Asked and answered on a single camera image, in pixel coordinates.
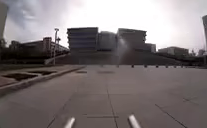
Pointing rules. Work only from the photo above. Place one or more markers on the wide grey stone stairs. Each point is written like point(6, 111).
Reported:
point(141, 58)

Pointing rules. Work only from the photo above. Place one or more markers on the large grey stepped building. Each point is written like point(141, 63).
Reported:
point(82, 38)

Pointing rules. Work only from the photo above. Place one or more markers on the grey stone kerb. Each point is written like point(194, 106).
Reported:
point(31, 82)

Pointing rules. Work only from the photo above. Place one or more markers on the robot's own part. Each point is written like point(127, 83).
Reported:
point(69, 123)
point(134, 122)

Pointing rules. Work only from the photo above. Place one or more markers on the low long building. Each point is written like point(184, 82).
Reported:
point(34, 46)

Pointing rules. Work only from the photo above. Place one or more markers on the low flat building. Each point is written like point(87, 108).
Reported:
point(173, 50)

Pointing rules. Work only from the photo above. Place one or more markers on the grey concrete slab plaza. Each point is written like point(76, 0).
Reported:
point(124, 86)

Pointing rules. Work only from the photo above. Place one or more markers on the pale low stair wall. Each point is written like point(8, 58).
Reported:
point(56, 58)

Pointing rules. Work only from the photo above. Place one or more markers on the lamp pole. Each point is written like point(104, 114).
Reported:
point(55, 43)

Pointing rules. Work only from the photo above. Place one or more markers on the row of dark bollards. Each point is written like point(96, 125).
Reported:
point(145, 66)

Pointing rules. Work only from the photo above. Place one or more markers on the paved strip with planting pits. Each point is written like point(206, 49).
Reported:
point(11, 76)

